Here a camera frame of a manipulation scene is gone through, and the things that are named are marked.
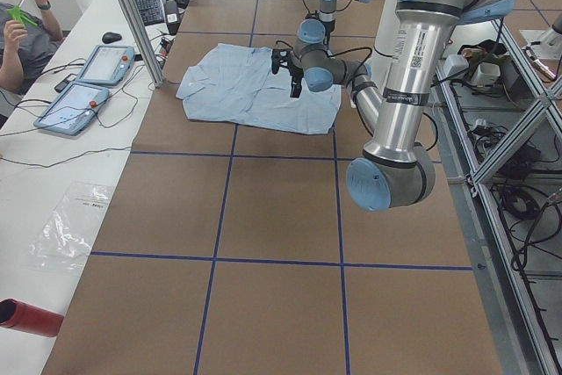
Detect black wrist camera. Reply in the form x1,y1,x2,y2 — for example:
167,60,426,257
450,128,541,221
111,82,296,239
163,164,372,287
271,48,292,75

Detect red cylindrical bottle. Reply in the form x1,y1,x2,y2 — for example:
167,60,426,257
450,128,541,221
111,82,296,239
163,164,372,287
1,299,64,337

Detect upper blue teach pendant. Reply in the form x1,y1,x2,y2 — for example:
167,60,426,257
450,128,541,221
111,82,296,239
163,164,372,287
76,45,135,87

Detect light blue button shirt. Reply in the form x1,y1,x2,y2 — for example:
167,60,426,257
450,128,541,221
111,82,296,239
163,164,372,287
176,43,341,134

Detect white central pedestal column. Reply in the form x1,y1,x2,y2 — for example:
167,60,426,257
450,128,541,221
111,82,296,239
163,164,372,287
372,0,400,61

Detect green handheld tool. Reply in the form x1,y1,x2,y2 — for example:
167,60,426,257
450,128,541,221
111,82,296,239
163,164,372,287
7,5,38,26

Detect black smartphone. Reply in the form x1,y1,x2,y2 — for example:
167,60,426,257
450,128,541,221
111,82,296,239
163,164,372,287
54,74,76,93

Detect black keyboard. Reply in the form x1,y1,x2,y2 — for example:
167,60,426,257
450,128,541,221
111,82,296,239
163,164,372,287
134,0,165,26

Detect black computer mouse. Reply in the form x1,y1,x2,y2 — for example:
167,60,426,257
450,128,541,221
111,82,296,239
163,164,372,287
102,32,122,44

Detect aluminium frame post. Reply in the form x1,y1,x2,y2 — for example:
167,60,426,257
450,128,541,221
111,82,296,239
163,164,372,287
118,0,164,88

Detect lower blue teach pendant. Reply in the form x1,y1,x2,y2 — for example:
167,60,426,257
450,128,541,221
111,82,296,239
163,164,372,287
33,82,110,136

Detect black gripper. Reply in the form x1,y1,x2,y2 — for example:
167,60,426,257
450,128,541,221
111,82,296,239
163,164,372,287
286,60,304,97

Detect seated person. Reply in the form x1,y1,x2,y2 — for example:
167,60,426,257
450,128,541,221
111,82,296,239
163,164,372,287
0,0,65,126

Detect blue teach pendant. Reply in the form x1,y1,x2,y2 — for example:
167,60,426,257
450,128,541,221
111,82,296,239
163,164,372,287
76,45,135,87
33,82,110,136

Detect clear plastic bag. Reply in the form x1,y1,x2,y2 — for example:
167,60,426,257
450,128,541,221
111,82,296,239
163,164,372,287
27,182,115,275

